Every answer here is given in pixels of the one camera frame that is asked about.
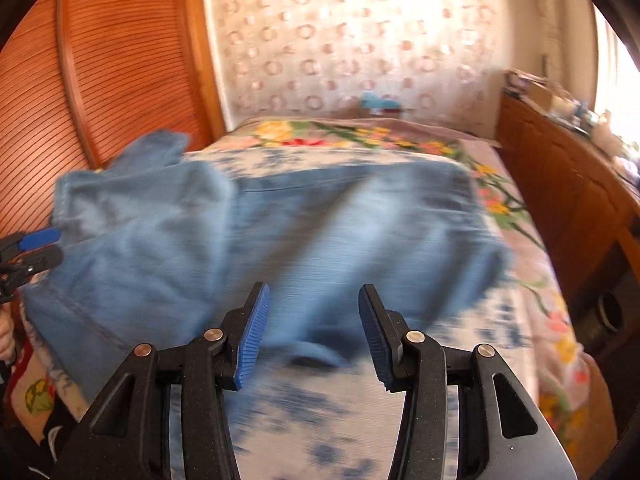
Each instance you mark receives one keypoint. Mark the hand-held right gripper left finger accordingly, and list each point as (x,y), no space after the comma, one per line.
(252,340)

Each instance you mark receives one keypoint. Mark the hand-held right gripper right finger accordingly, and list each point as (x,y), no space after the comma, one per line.
(375,340)

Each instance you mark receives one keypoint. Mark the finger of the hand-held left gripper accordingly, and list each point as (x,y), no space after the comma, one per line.
(42,236)
(42,259)

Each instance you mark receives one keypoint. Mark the blue denim pants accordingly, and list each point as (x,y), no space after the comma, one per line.
(250,240)

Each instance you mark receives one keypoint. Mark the person's left hand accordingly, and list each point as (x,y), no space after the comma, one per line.
(4,335)

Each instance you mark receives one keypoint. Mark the brown wooden wardrobe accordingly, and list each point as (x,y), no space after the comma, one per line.
(100,85)

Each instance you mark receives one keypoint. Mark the bed with floral sheets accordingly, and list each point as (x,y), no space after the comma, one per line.
(540,285)

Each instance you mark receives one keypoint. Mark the cardboard box with blue items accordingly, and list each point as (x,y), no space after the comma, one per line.
(380,105)

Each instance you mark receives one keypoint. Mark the brown wooden sideboard cabinet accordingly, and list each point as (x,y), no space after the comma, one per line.
(560,170)

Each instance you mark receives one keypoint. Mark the open cardboard box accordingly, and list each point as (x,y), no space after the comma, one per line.
(537,95)

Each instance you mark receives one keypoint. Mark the sheer circle-patterned curtain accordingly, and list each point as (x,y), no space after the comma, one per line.
(360,35)

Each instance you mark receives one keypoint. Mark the window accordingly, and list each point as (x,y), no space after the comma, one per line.
(615,80)

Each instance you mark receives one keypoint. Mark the white bundled window curtain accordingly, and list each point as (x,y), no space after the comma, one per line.
(542,5)

